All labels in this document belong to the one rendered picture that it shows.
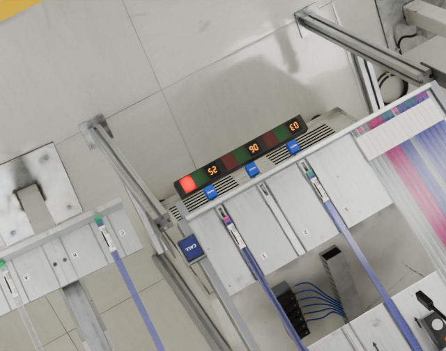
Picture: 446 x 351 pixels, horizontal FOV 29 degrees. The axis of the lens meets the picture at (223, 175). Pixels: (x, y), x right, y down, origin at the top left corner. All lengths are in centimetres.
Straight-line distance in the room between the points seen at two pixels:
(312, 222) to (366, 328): 26
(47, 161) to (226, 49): 63
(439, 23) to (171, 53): 82
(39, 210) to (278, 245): 77
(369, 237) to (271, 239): 45
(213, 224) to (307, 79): 96
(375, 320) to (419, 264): 54
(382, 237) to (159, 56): 83
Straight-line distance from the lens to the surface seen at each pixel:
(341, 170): 203
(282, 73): 277
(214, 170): 201
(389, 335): 199
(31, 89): 253
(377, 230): 235
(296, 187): 201
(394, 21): 291
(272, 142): 204
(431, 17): 280
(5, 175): 259
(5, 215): 264
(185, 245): 191
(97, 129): 257
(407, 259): 246
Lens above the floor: 238
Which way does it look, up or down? 58 degrees down
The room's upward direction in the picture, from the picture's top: 136 degrees clockwise
